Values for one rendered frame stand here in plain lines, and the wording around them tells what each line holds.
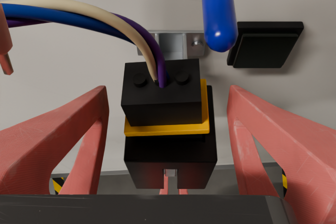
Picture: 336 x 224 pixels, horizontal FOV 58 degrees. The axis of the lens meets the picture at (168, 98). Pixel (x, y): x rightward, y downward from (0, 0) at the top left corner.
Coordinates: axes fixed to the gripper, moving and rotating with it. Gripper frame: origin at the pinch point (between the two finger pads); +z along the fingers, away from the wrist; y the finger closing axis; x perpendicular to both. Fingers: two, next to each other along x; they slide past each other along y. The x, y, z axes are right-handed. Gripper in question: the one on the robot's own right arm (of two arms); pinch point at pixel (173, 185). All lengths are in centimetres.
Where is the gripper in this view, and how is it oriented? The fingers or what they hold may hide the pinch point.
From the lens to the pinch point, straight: 27.8
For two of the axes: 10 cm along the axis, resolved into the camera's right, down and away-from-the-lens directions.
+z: 0.0, -7.8, 6.2
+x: -0.1, 6.2, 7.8
